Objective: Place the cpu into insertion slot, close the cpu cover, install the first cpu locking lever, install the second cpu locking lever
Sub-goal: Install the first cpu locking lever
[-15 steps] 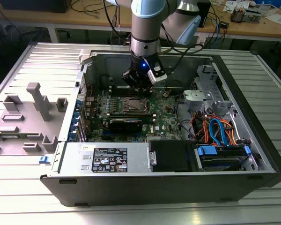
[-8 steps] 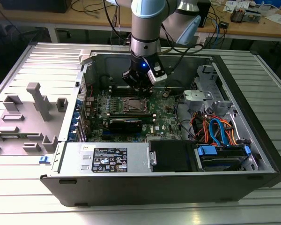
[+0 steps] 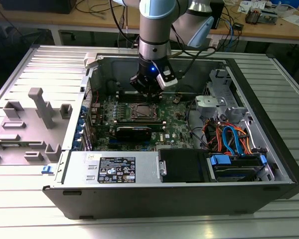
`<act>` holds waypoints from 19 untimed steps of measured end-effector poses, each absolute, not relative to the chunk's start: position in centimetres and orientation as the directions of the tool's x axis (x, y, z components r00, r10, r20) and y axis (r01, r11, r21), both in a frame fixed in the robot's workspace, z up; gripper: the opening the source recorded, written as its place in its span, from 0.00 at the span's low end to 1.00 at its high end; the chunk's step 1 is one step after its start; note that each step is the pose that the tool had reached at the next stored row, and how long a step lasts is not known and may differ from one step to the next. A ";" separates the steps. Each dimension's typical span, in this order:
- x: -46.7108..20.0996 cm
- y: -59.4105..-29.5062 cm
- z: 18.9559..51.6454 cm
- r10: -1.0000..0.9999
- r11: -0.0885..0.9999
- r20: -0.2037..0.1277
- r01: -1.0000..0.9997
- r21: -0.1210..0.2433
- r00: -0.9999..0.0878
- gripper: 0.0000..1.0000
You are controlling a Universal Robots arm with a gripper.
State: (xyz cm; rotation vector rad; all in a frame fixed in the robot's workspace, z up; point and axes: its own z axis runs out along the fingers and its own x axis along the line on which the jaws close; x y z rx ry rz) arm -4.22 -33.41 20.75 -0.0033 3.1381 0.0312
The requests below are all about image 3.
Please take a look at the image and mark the black RAM slots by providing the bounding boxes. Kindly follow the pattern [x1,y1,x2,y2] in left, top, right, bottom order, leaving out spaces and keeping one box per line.
[117,89,163,103]

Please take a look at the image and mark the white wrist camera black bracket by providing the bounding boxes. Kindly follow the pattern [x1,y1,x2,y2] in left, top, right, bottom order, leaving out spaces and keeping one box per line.
[151,59,178,90]

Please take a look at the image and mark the silver CPU plate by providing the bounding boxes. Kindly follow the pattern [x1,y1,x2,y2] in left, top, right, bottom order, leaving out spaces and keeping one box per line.
[137,106,152,117]

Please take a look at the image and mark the grey parts rack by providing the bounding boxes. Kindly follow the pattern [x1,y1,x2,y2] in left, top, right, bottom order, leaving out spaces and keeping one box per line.
[0,87,73,166]

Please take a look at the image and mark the silver power supply with label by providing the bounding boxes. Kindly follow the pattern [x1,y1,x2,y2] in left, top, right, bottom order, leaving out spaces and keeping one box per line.
[62,150,162,185]

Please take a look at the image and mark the black open PC case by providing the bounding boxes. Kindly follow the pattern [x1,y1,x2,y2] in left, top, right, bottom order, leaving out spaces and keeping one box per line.
[42,51,299,220]

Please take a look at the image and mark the black RAM stick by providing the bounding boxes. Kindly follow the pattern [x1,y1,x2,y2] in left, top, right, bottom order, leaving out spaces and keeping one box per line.
[116,119,165,131]

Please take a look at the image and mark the black wire bundle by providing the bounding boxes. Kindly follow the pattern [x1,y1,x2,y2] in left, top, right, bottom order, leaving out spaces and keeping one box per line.
[185,101,210,151]

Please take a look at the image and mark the grey electronic device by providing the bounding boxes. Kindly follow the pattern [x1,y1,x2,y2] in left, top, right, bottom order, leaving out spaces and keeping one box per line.
[260,9,280,24]

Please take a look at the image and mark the copper wound transformer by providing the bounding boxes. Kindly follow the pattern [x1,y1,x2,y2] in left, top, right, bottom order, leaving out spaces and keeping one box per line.
[246,7,262,24]

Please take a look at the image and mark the blue flat wire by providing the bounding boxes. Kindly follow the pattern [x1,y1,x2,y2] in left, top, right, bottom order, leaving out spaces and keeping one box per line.
[222,125,243,156]

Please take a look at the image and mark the metal socket cover frame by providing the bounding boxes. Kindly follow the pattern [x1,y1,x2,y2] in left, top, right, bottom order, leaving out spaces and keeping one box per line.
[131,103,158,120]

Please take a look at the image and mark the grey corner bracket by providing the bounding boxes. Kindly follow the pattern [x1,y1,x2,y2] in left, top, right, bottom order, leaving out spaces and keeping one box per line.
[84,52,102,69]

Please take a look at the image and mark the green motherboard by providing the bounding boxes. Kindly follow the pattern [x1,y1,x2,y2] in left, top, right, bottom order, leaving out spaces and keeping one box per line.
[91,93,202,152]

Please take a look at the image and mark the black plastic shroud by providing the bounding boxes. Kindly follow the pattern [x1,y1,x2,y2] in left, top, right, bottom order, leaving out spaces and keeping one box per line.
[158,148,210,184]

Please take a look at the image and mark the white papers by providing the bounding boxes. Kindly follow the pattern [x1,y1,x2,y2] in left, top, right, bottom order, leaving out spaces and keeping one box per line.
[281,13,299,27]

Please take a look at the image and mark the wooden desk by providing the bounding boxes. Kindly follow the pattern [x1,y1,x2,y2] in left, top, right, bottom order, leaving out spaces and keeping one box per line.
[0,0,299,45]

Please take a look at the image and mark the dark office chair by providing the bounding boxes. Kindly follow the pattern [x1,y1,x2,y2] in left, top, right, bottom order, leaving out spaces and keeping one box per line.
[0,24,53,83]

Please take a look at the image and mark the black box on desk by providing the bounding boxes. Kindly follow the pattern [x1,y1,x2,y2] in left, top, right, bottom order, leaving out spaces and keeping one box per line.
[0,0,74,14]

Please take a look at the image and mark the black graphics card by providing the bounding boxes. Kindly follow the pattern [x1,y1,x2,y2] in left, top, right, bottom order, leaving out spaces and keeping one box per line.
[114,125,152,142]

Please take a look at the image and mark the black upright box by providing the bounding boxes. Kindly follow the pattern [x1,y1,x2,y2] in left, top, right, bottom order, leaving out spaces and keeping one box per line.
[210,0,225,30]

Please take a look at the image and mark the hard disk in blue carrier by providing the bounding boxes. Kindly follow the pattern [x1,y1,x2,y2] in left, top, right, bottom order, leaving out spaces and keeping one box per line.
[209,153,269,182]

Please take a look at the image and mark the blue network cable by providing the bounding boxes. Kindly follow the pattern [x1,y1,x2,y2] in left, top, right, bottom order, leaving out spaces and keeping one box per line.
[227,19,237,46]

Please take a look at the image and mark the black camera cable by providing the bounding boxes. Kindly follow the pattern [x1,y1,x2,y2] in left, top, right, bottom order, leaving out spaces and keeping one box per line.
[169,45,218,81]

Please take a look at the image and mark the silver metal drive cage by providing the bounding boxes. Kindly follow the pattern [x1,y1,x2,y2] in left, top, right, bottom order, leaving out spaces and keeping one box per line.
[194,68,255,125]

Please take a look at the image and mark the orange wire bundle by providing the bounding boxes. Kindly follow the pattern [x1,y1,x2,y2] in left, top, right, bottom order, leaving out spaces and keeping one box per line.
[206,120,254,155]

